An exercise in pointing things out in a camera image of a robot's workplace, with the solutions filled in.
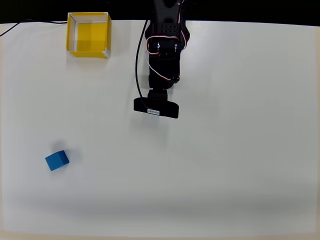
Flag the blue block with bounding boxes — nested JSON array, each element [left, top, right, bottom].
[[44, 149, 70, 172]]

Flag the yellow open box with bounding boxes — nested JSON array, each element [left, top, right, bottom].
[[65, 11, 112, 60]]

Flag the black webcam with white label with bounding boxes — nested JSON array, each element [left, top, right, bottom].
[[133, 96, 180, 120]]

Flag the red white servo wire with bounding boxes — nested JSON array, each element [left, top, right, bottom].
[[145, 49, 177, 83], [145, 0, 189, 55]]

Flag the black camera cable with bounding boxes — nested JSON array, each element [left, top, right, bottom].
[[135, 19, 151, 112]]

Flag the thin black cable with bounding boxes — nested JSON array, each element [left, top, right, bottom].
[[0, 19, 68, 37]]

